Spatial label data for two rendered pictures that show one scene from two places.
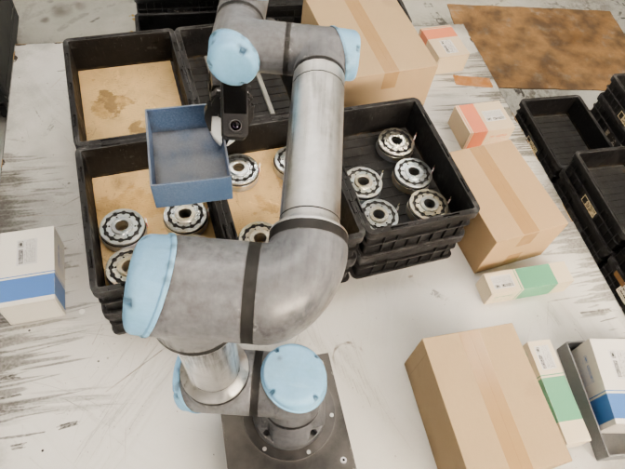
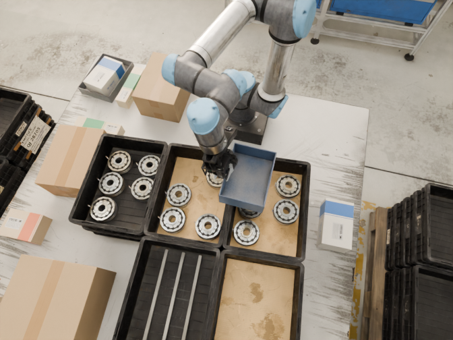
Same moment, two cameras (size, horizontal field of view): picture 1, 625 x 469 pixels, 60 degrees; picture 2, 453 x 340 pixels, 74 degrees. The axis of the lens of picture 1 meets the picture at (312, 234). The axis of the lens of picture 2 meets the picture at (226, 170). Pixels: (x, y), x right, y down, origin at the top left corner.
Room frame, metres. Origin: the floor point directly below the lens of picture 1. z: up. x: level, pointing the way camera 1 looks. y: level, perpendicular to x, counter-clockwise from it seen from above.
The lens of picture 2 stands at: (1.04, 0.47, 2.03)
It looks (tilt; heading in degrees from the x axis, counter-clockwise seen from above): 66 degrees down; 220
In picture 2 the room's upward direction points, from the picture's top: 4 degrees counter-clockwise
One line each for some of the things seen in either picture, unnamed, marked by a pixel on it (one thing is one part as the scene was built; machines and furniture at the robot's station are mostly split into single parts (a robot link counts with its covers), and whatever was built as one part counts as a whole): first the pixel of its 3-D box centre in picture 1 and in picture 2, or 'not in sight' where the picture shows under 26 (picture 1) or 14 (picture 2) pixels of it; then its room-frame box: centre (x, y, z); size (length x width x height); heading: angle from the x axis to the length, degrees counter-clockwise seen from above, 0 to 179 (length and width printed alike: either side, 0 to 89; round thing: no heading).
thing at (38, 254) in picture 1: (33, 274); (335, 225); (0.53, 0.63, 0.75); 0.20 x 0.12 x 0.09; 24
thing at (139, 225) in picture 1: (122, 226); (286, 210); (0.64, 0.44, 0.86); 0.10 x 0.10 x 0.01
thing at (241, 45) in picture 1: (246, 46); (220, 90); (0.66, 0.15, 1.42); 0.11 x 0.11 x 0.08; 7
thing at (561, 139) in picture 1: (557, 147); not in sight; (1.82, -0.99, 0.26); 0.40 x 0.30 x 0.23; 21
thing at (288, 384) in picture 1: (289, 384); (242, 89); (0.32, -0.01, 0.97); 0.13 x 0.12 x 0.14; 97
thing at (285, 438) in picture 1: (290, 405); (240, 104); (0.31, -0.02, 0.85); 0.15 x 0.15 x 0.10
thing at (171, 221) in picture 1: (185, 214); (250, 205); (0.71, 0.31, 0.86); 0.10 x 0.10 x 0.01
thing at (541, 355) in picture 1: (551, 393); (131, 87); (0.50, -0.63, 0.73); 0.24 x 0.06 x 0.06; 19
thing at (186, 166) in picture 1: (188, 153); (247, 177); (0.70, 0.28, 1.10); 0.20 x 0.15 x 0.07; 21
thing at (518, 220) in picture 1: (492, 205); (79, 162); (0.99, -0.48, 0.78); 0.30 x 0.22 x 0.16; 29
